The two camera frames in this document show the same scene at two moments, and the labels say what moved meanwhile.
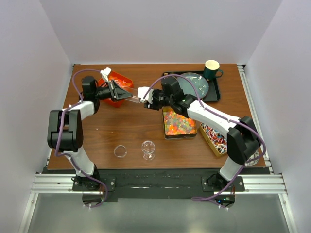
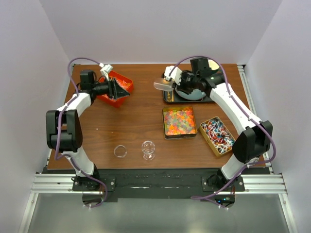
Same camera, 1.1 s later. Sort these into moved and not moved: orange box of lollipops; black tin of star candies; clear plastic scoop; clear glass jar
Moved: clear plastic scoop
Not moved: orange box of lollipops; black tin of star candies; clear glass jar
